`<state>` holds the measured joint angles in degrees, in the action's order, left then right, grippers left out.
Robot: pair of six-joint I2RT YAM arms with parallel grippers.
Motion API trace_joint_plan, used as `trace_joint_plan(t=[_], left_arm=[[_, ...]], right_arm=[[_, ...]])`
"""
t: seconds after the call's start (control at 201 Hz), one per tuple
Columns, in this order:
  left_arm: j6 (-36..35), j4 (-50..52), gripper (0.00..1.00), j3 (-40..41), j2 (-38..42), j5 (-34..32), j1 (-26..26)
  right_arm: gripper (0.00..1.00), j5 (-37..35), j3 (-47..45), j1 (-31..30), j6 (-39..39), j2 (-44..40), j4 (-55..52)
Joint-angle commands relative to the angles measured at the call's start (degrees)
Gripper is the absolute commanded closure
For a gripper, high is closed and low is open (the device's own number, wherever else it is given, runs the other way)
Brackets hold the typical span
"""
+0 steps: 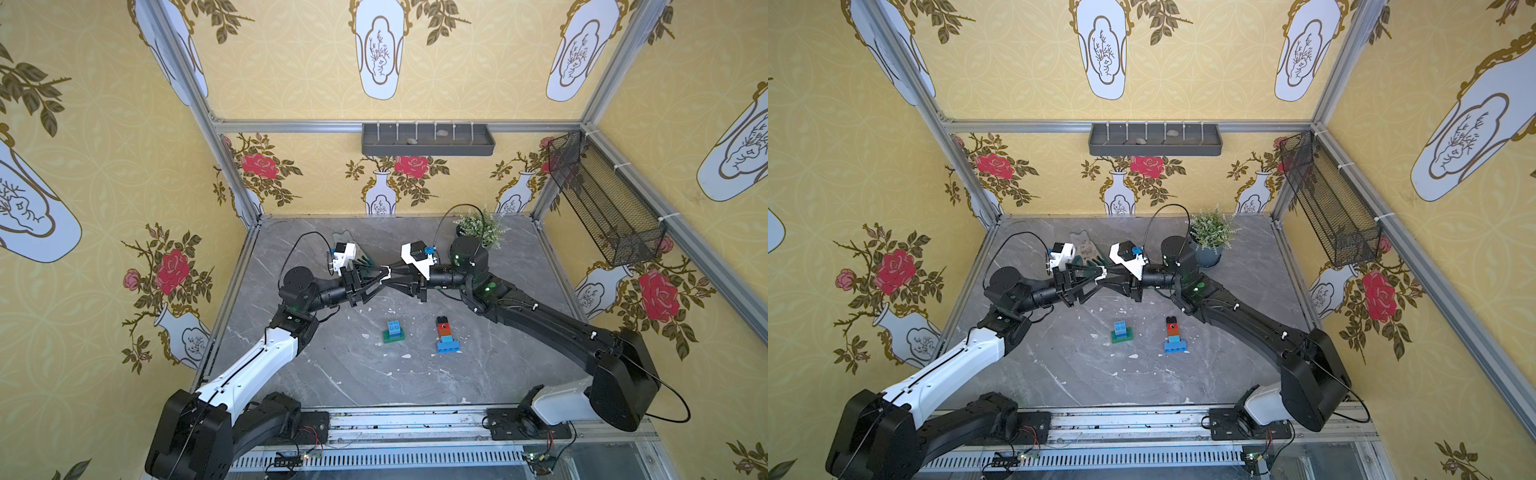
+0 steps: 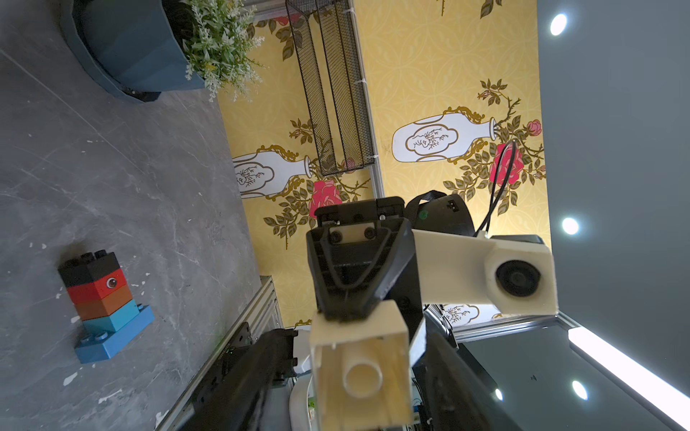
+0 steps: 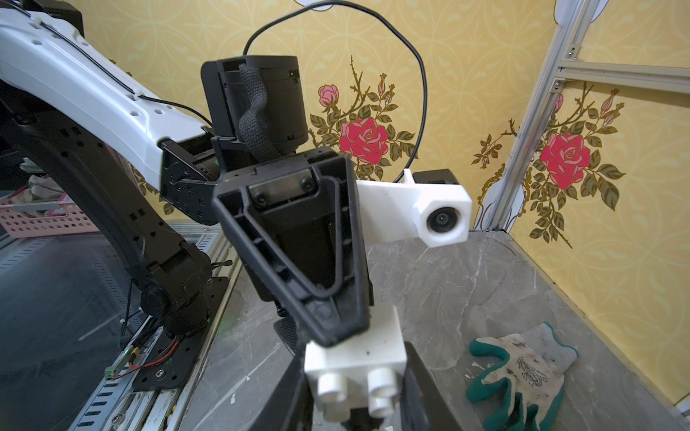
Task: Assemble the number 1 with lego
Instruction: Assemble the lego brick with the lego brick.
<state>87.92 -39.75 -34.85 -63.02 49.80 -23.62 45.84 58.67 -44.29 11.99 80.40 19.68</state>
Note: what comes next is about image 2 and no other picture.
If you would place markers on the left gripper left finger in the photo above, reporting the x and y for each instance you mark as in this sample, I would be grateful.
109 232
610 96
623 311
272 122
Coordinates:
238 401

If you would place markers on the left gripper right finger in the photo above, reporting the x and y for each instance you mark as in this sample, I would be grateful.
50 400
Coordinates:
453 395

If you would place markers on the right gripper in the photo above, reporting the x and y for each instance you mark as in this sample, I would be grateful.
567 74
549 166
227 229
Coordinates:
363 253

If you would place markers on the white small brick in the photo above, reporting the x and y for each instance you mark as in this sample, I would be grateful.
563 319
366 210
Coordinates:
361 371

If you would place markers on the teal 2x2 brick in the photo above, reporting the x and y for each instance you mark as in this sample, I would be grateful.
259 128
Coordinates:
114 322

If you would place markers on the light blue 2x4 brick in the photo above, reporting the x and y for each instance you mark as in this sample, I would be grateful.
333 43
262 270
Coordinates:
106 345

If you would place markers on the orange 2x2 brick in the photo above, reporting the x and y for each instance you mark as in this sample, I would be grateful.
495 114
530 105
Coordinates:
104 307

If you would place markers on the red 2x2 brick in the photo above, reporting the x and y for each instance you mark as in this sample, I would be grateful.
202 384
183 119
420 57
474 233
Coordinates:
99 289

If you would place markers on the black 2x2 brick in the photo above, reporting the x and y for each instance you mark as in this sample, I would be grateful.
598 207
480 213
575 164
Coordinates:
88 268

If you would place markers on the potted plant grey pot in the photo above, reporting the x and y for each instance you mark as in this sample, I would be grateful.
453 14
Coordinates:
139 49

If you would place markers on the aluminium front rail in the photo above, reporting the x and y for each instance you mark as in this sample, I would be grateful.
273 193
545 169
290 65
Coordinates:
262 314

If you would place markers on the black wire mesh basket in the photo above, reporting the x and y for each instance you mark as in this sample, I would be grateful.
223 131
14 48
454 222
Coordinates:
329 60

